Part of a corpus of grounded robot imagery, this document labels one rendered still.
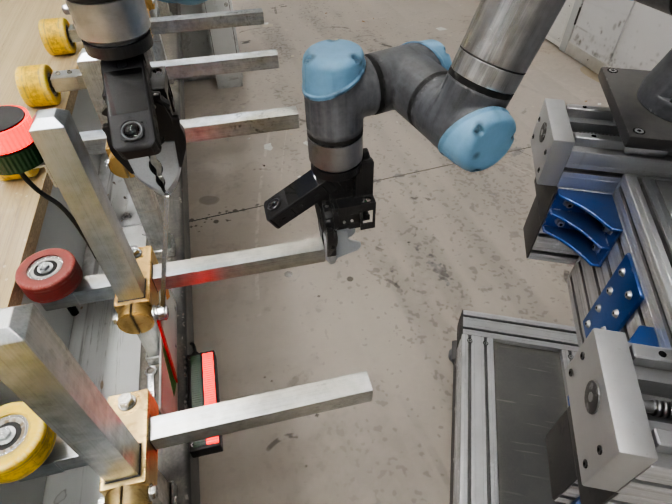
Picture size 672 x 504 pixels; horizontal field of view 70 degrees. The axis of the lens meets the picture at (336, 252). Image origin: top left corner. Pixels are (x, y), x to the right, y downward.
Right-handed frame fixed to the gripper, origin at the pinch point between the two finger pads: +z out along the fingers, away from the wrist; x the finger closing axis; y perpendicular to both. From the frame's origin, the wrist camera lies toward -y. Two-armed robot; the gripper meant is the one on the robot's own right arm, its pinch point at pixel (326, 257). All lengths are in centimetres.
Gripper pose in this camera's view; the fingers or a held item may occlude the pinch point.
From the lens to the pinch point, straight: 81.3
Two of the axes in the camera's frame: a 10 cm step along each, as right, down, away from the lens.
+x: -2.3, -7.0, 6.7
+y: 9.7, -1.9, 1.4
